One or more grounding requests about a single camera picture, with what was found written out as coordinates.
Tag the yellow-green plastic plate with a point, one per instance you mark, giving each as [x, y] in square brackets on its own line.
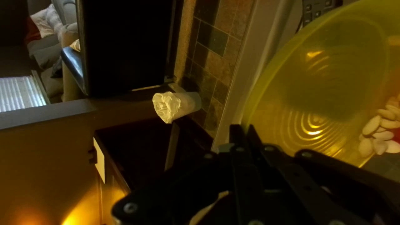
[326, 95]

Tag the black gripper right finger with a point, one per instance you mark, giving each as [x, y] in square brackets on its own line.
[317, 187]

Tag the dark wooden desk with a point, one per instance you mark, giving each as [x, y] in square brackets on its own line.
[142, 153]

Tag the white pumpkin seed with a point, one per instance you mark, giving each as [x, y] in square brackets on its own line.
[379, 145]
[372, 125]
[387, 113]
[393, 146]
[383, 135]
[391, 123]
[366, 146]

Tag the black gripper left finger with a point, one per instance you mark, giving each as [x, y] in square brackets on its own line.
[179, 187]

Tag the black remote control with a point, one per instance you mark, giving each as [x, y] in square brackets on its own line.
[317, 10]

